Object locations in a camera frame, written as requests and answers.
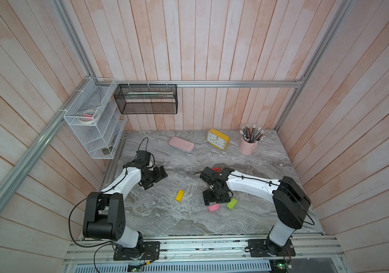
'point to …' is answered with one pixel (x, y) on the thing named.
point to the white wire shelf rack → (100, 139)
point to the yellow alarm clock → (218, 139)
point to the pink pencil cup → (246, 148)
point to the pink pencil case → (182, 144)
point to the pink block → (213, 207)
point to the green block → (231, 205)
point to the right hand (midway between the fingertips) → (211, 201)
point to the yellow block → (179, 195)
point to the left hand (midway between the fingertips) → (161, 180)
